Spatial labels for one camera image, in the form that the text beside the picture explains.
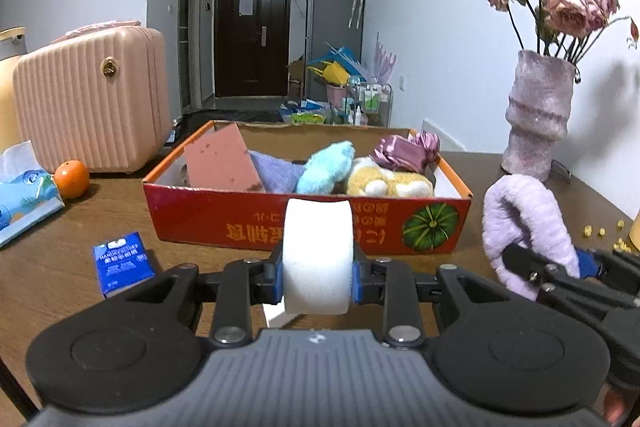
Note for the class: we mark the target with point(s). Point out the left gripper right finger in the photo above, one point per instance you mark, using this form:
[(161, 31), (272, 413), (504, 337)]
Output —
[(394, 286)]

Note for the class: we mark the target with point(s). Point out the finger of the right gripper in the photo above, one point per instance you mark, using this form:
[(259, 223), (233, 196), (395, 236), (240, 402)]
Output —
[(543, 272), (615, 269)]

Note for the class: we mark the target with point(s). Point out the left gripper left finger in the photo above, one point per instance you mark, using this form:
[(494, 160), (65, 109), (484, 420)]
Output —
[(239, 286)]

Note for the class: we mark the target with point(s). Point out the white foam roll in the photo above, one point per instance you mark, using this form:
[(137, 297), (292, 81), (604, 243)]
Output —
[(317, 254)]

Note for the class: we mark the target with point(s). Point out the lavender fluffy headband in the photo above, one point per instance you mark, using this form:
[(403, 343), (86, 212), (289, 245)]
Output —
[(520, 210)]

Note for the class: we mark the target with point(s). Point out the yellow white plush toy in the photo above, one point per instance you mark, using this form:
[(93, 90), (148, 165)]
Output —
[(368, 179)]

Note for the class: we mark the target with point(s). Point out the purple knitted cushion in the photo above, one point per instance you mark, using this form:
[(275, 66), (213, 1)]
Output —
[(277, 175)]

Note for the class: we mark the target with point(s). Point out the pink sponge block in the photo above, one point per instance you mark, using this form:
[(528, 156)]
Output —
[(218, 159)]

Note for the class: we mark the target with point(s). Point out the light blue fluffy plush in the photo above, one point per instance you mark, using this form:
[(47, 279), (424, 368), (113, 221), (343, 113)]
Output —
[(326, 168)]

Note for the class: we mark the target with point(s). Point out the scattered yellow corn kernels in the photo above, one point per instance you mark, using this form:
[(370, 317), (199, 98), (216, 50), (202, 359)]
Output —
[(619, 241)]

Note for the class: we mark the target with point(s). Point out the red cardboard box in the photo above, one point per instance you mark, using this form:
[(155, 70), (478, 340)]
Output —
[(185, 211)]

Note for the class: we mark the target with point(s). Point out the small blue tissue packet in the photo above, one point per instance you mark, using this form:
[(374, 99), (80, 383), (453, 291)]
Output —
[(121, 263)]

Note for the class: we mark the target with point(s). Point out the pink textured vase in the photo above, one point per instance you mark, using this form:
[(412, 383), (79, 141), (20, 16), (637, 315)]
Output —
[(538, 111)]

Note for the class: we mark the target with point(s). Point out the orange fruit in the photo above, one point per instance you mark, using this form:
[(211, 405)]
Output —
[(72, 179)]

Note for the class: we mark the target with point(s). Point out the blue tissue pack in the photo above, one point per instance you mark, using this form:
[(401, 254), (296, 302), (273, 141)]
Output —
[(28, 192)]

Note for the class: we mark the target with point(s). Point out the pink ribbed suitcase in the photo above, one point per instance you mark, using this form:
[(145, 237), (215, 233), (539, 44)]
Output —
[(98, 95)]

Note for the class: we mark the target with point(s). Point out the dark entrance door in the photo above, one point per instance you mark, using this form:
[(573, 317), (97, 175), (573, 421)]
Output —
[(251, 41)]

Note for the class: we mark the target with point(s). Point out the grey refrigerator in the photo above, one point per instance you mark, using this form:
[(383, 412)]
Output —
[(327, 25)]

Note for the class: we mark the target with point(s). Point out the white panel against wall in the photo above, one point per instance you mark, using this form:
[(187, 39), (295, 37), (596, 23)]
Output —
[(446, 141)]

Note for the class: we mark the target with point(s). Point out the wire rack with bottles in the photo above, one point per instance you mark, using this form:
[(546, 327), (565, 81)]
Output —
[(368, 103)]

